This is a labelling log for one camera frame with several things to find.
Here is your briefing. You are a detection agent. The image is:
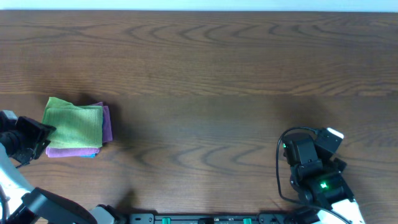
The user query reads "light green microfiber cloth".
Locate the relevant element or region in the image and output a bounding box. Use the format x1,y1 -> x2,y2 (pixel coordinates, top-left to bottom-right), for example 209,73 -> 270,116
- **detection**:
42,97 -> 103,149

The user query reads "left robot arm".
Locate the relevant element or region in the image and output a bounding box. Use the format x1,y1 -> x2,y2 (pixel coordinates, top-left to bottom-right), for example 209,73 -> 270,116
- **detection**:
1,110 -> 127,224

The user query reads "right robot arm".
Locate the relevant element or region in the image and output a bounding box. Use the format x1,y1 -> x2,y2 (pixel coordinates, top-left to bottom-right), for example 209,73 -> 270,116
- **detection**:
290,158 -> 364,223

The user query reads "folded purple cloth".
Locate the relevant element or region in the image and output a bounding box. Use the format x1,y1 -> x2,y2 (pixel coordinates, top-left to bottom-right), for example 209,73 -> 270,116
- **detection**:
45,102 -> 113,158

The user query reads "black right camera cable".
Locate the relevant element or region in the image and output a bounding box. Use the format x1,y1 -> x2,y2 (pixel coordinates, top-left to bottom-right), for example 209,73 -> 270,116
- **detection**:
275,126 -> 352,224

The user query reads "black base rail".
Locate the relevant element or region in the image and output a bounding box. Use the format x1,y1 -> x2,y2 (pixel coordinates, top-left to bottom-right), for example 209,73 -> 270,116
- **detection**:
128,213 -> 296,224

